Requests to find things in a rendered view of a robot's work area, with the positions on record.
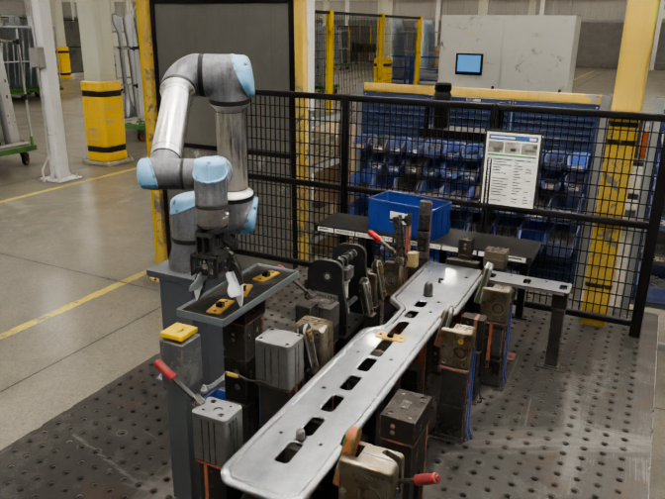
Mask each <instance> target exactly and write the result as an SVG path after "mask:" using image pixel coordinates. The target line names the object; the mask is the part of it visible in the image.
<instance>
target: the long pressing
mask: <svg viewBox="0 0 665 499"><path fill-rule="evenodd" d="M430 271H431V272H430ZM481 272H482V270H480V269H475V268H469V267H463V266H457V265H451V264H445V263H439V262H434V261H427V262H426V263H425V264H424V265H423V266H422V267H421V268H419V269H418V270H417V271H416V272H415V273H414V274H413V275H412V276H411V277H410V278H409V279H408V280H407V281H406V282H405V283H404V284H403V285H402V286H401V287H400V288H399V289H398V290H397V291H396V292H395V293H394V294H393V295H392V296H391V297H390V303H391V304H392V305H393V306H394V307H396V308H397V309H398V310H399V311H398V312H397V313H396V314H395V315H394V316H393V317H392V318H391V319H390V320H389V321H388V322H387V323H386V324H385V325H381V326H375V327H368V328H364V329H362V330H360V331H359V332H358V333H357V334H356V335H355V336H354V337H353V338H352V339H351V340H350V341H349V342H348V343H347V344H346V345H345V346H344V347H343V348H342V349H341V350H340V351H339V352H338V353H337V354H336V355H335V356H334V357H333V358H331V359H330V360H329V361H328V362H327V363H326V364H325V365H324V366H323V367H322V368H321V369H320V370H319V371H318V372H317V373H316V374H315V375H314V376H313V377H312V378H311V379H310V380H309V381H308V382H307V383H306V384H305V385H304V386H303V387H302V388H301V389H300V390H299V391H298V392H297V393H296V394H295V395H294V396H293V397H292V398H291V399H290V400H289V401H288V402H287V403H286V404H285V405H284V406H283V407H282V408H281V409H280V410H279V411H278V412H277V413H276V414H275V415H274V416H273V417H272V418H271V419H269V420H268V421H267V422H266V423H265V424H264V425H263V426H262V427H261V428H260V429H259V430H258V431H257V432H256V433H255V434H254V435H253V436H252V437H251V438H250V439H249V440H248V441H247V442H246V443H245V444H244V445H243V446H242V447H241V448H240V449H239V450H238V451H237V452H236V453H235V454H234V455H233V456H232V457H231V458H230V459H229V460H228V461H227V462H226V463H225V464H224V465H223V467H222V469H221V478H222V481H223V482H224V483H225V484H226V485H227V486H230V487H231V488H234V489H237V490H239V491H242V492H245V493H248V494H251V495H253V496H256V497H259V498H262V499H309V498H310V497H311V495H312V494H313V493H314V491H315V490H316V489H317V487H318V486H319V485H320V483H321V482H322V481H323V480H324V478H325V477H326V476H327V474H328V473H329V472H330V470H331V469H332V468H333V466H334V465H335V463H336V462H337V461H338V459H339V455H340V451H341V448H342V446H341V445H340V443H341V439H342V437H343V434H344V433H345V432H346V431H347V429H348V428H349V427H350V425H354V426H356V427H358V428H360V429H362V428H363V426H364V425H365V424H366V422H367V421H368V420H369V419H370V417H371V416H372V415H373V413H374V412H375V411H376V409H377V408H378V407H379V405H380V404H381V403H382V401H383V400H384V399H385V397H386V396H387V395H388V393H389V392H390V391H391V390H392V388H393V387H394V386H395V384H396V383H397V382H398V380H399V379H400V378H401V376H402V375H403V374H404V372H405V371H406V370H407V368H408V367H409V366H410V364H411V363H412V362H413V361H414V359H415V358H416V357H417V355H418V354H419V353H420V351H421V350H422V349H423V347H424V346H425V345H426V343H427V342H428V340H429V339H430V338H431V336H432V335H433V334H434V333H435V331H436V330H437V329H438V327H439V325H440V322H441V319H440V316H441V313H442V311H443V310H444V308H445V307H446V305H447V304H450V305H452V306H454V308H455V311H454V313H453V317H454V316H456V315H458V313H459V312H460V311H461V309H462V308H463V307H464V305H465V304H466V302H467V301H468V300H469V298H470V297H471V296H472V294H473V293H474V291H475V290H476V289H477V287H478V286H479V284H480V281H481V278H482V275H481ZM465 277H467V278H465ZM439 278H440V279H441V278H443V280H440V282H441V283H438V279H439ZM427 281H430V282H432V284H433V296H432V297H425V296H424V286H425V283H426V282H427ZM418 302H425V303H426V304H425V306H424V307H416V306H415V305H416V304H417V303H418ZM437 302H440V303H437ZM411 311H412V312H417V313H418V315H417V316H416V317H415V318H407V317H405V316H406V315H407V314H408V313H409V312H411ZM430 312H432V313H430ZM400 322H405V323H409V325H408V326H407V327H406V328H405V330H404V331H403V332H402V333H401V334H400V336H405V337H407V338H406V339H405V341H404V342H403V343H398V342H393V341H389V340H384V339H380V338H376V337H375V335H376V334H377V333H378V332H379V331H382V332H387V333H389V332H391V331H392V330H393V329H394V328H395V327H396V326H397V325H398V324H399V323H400ZM382 341H389V342H392V344H391V345H390V346H389V347H388V348H387V349H386V350H385V352H384V353H383V354H382V355H381V356H374V355H371V353H372V352H373V351H374V350H375V349H376V348H377V347H378V346H379V345H380V344H381V342H382ZM357 351H359V352H357ZM367 358H371V359H375V360H376V362H375V363H374V364H373V365H372V367H371V368H370V369H369V370H368V371H362V370H358V369H357V368H358V367H359V366H360V365H361V363H362V362H363V361H364V360H365V359H367ZM390 359H393V360H390ZM350 376H355V377H359V378H361V379H360V380H359V381H358V383H357V384H356V385H355V386H354V387H353V388H352V389H351V390H344V389H341V388H340V387H341V386H342V384H343V383H344V382H345V381H346V380H347V379H348V378H349V377H350ZM323 387H326V388H323ZM333 396H338V397H342V398H343V400H342V401H341V402H340V403H339V404H338V406H337V407H336V408H335V409H334V410H333V411H332V412H328V411H324V410H322V408H323V406H324V405H325V404H326V403H327V402H328V401H329V400H330V399H331V398H332V397H333ZM313 418H319V419H322V420H324V422H323V423H322V424H321V425H320V426H319V428H318V429H317V430H316V431H315V432H314V433H313V434H312V435H311V436H306V435H305V437H306V439H305V440H304V441H303V442H302V443H301V442H298V441H295V439H296V430H297V429H299V428H302V429H303V428H304V427H305V426H306V425H307V424H308V423H309V422H310V421H311V420H312V419H313ZM280 432H282V434H280ZM290 443H296V444H299V445H301V446H302V447H301V448H300V449H299V451H298V452H297V453H296V454H295V455H294V456H293V457H292V459H291V460H290V461H289V462H287V463H282V462H279V461H276V460H275V458H276V457H277V456H278V455H279V454H280V453H281V452H282V451H283V450H284V449H285V448H286V447H287V446H288V445H289V444H290ZM319 444H322V446H319Z"/></svg>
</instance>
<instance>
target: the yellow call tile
mask: <svg viewBox="0 0 665 499"><path fill-rule="evenodd" d="M197 332H198V328H197V327H193V326H189V325H185V324H181V323H175V324H173V325H172V326H170V327H168V328H167V329H165V330H163V331H162V332H160V335H161V336H162V337H164V338H168V339H172V340H176V341H179V342H183V341H184V340H186V339H187V338H189V337H190V336H192V335H193V334H195V333H197Z"/></svg>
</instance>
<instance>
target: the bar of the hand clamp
mask: <svg viewBox="0 0 665 499"><path fill-rule="evenodd" d="M390 221H392V222H393V225H394V235H395V245H396V255H397V257H398V256H400V257H404V258H405V259H404V263H407V258H406V248H405V238H404V228H403V221H404V223H405V224H408V223H409V222H410V218H409V216H408V215H406V216H405V217H404V218H403V217H402V215H399V214H397V215H395V216H394V217H393V218H391V219H390Z"/></svg>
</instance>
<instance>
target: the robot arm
mask: <svg viewBox="0 0 665 499"><path fill-rule="evenodd" d="M159 92H160V95H161V97H162V99H161V104H160V109H159V113H158V118H157V123H156V128H155V133H154V138H153V142H152V147H151V152H150V157H149V158H148V157H147V158H141V159H140V160H139V162H138V166H137V177H138V183H139V185H140V187H141V188H143V189H150V190H158V189H182V190H194V191H190V192H185V193H181V194H179V195H176V196H174V197H173V198H172V199H171V201H170V216H171V231H172V247H171V251H170V255H169V258H168V268H169V269H170V270H172V271H175V272H179V273H191V276H193V275H194V274H195V273H197V274H196V277H195V280H194V282H193V283H192V284H191V286H190V288H189V291H190V292H191V291H194V293H195V298H196V300H197V301H199V299H200V298H201V296H202V294H203V293H204V292H203V289H204V287H205V285H206V280H207V279H208V278H211V279H215V278H217V279H220V278H222V277H223V276H226V279H227V281H228V284H229V286H228V294H229V296H230V297H231V298H232V297H236V298H237V303H238V305H239V306H240V307H241V306H242V302H243V278H242V270H241V267H240V265H239V263H238V261H237V259H236V256H235V255H234V256H233V254H234V253H233V252H232V250H237V249H238V243H239V240H237V239H236V238H234V237H232V236H230V235H245V234H251V233H253V232H254V229H255V222H256V213H257V204H258V197H255V196H253V191H252V190H251V189H250V188H249V187H248V183H247V158H246V133H245V108H246V107H247V106H248V105H249V104H250V98H252V97H254V95H255V90H254V80H253V74H252V68H251V64H250V61H249V58H248V57H247V56H246V55H243V54H233V53H231V54H208V53H204V54H199V53H192V54H188V55H186V56H184V57H182V58H180V59H178V60H177V61H176V62H175V63H173V64H172V65H171V66H170V67H169V68H168V70H167V71H166V72H165V74H164V76H163V78H162V80H161V84H160V89H159ZM198 96H201V97H209V104H210V105H211V106H212V107H213V108H214V109H215V116H216V133H217V150H218V155H215V156H204V157H200V158H182V153H183V147H184V141H185V135H186V128H187V122H188V116H189V110H190V104H191V103H192V102H193V101H194V100H195V97H198ZM227 268H228V269H229V272H227V273H226V271H227Z"/></svg>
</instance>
